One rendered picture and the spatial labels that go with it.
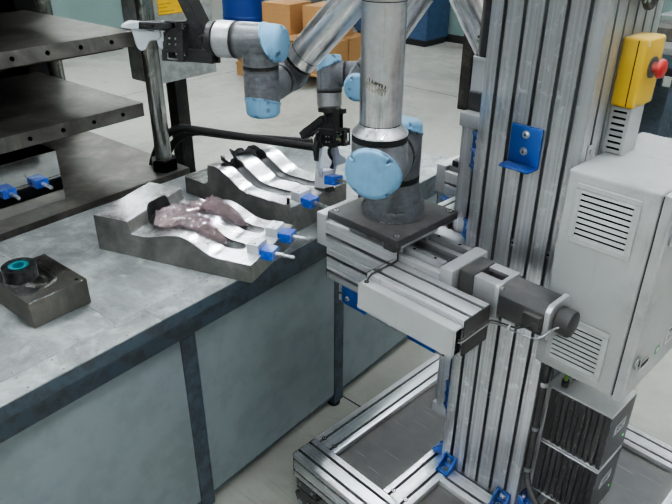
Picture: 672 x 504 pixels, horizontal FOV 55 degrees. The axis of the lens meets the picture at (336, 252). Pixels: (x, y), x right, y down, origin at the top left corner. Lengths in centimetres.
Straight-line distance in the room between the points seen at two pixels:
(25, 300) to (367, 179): 85
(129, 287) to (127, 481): 51
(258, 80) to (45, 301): 73
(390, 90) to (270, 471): 145
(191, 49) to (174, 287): 63
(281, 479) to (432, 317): 111
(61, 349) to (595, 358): 117
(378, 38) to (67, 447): 116
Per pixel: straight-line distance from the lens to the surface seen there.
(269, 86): 140
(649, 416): 277
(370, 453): 208
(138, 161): 269
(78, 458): 176
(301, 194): 197
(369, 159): 130
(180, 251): 182
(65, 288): 170
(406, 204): 149
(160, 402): 183
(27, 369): 157
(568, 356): 153
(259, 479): 230
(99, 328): 165
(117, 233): 193
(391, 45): 127
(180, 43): 146
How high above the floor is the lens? 169
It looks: 28 degrees down
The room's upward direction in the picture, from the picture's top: straight up
